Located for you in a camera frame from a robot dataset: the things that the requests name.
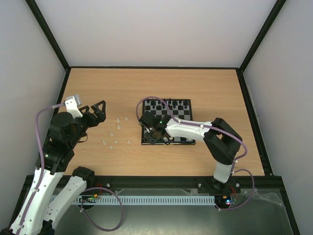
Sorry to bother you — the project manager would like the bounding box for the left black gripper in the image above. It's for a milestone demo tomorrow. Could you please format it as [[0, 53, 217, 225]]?
[[69, 100, 107, 147]]

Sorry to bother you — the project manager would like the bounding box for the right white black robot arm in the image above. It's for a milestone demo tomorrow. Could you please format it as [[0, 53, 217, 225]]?
[[138, 111, 243, 192]]

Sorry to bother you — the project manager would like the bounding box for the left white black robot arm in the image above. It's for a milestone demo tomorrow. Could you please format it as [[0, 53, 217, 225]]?
[[0, 96, 106, 235]]

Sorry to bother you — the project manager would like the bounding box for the black and white chessboard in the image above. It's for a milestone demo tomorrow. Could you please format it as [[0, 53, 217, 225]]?
[[139, 97, 196, 145]]

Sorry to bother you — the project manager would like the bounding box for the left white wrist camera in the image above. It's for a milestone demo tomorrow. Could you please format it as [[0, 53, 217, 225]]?
[[65, 94, 83, 118]]

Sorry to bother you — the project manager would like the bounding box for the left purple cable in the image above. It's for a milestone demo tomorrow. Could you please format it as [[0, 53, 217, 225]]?
[[18, 103, 124, 231]]

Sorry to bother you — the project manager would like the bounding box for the white slotted cable duct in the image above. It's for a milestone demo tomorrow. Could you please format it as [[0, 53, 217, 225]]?
[[70, 195, 216, 206]]

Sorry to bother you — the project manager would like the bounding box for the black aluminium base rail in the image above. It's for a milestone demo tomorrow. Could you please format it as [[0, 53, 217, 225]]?
[[24, 175, 284, 194]]

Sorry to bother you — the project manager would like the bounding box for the black frame post left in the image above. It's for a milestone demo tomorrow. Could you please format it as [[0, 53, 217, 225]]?
[[25, 0, 70, 71]]

